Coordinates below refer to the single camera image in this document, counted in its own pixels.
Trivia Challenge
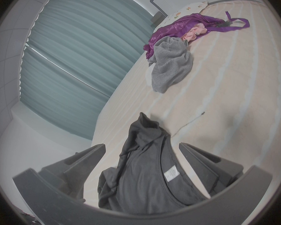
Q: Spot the black T-shirt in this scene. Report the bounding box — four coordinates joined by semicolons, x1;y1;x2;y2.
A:
98;112;211;215

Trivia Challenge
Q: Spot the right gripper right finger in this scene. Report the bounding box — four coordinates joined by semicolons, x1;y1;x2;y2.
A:
179;142;244;198

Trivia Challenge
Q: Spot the grey knitted garment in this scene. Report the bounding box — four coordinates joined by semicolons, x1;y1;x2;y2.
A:
149;37;194;94

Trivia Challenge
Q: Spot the purple satin garment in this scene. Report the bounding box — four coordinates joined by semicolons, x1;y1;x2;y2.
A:
143;11;250;60

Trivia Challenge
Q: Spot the white printed pillow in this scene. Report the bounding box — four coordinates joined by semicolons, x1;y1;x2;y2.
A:
155;1;209;31

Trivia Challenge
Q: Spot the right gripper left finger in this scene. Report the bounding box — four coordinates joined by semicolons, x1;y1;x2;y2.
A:
40;144;106;200

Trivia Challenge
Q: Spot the blue-green curtain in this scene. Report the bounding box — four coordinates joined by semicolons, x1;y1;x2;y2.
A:
26;0;155;96
19;46;111;140

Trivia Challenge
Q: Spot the grey bedside table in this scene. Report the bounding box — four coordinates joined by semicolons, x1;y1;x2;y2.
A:
151;12;166;24

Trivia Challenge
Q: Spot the bed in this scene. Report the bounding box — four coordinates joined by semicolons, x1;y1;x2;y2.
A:
91;0;281;210

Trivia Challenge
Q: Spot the pink garment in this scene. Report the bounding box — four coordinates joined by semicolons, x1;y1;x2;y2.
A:
181;24;207;42

